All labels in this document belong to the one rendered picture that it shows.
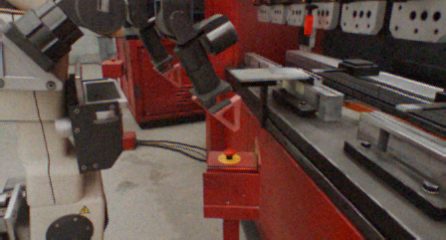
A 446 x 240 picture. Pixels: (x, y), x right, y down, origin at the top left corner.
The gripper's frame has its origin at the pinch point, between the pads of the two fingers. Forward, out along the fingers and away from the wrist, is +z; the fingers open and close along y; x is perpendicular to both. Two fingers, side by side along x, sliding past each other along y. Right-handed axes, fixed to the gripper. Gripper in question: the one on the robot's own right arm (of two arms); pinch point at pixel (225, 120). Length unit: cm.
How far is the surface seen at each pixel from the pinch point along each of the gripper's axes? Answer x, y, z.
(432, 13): -40.2, -19.7, -5.4
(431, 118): -55, -5, 35
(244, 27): -67, 122, 20
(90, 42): 32, 732, 40
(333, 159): -18.2, -7.0, 22.9
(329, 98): -37.4, 15.0, 23.1
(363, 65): -65, 28, 30
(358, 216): -11.7, -20.0, 27.2
